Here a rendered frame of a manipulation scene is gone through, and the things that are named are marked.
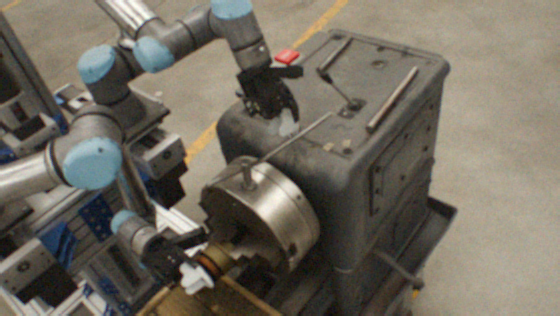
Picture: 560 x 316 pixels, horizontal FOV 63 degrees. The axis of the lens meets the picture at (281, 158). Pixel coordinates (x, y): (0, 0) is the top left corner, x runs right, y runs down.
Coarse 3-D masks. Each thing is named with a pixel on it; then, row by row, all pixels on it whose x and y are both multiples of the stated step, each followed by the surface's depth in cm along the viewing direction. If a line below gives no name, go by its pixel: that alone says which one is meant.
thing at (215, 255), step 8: (224, 240) 113; (208, 248) 111; (216, 248) 111; (224, 248) 112; (232, 248) 113; (200, 256) 111; (208, 256) 110; (216, 256) 109; (224, 256) 110; (200, 264) 109; (208, 264) 109; (216, 264) 109; (224, 264) 110; (232, 264) 112; (208, 272) 108; (216, 272) 109; (224, 272) 110; (216, 280) 110
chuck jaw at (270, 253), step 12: (252, 240) 113; (264, 240) 112; (240, 252) 111; (252, 252) 110; (264, 252) 109; (276, 252) 108; (288, 252) 109; (240, 264) 111; (252, 264) 110; (264, 264) 111; (276, 264) 109
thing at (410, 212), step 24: (408, 192) 148; (408, 216) 158; (384, 240) 148; (408, 240) 170; (360, 264) 138; (384, 264) 159; (336, 288) 140; (360, 288) 145; (336, 312) 152; (360, 312) 154
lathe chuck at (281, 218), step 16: (240, 176) 111; (256, 176) 110; (208, 192) 117; (224, 192) 109; (240, 192) 107; (256, 192) 107; (272, 192) 108; (240, 208) 109; (256, 208) 105; (272, 208) 106; (288, 208) 108; (240, 224) 123; (256, 224) 109; (272, 224) 105; (288, 224) 107; (304, 224) 111; (272, 240) 109; (288, 240) 107; (304, 240) 112; (272, 272) 123; (288, 272) 115
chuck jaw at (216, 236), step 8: (208, 200) 113; (216, 200) 114; (208, 208) 112; (216, 208) 113; (224, 208) 114; (208, 216) 115; (216, 216) 113; (224, 216) 114; (232, 216) 115; (208, 224) 114; (216, 224) 113; (224, 224) 114; (232, 224) 115; (208, 232) 115; (216, 232) 112; (224, 232) 113; (208, 240) 114; (216, 240) 112
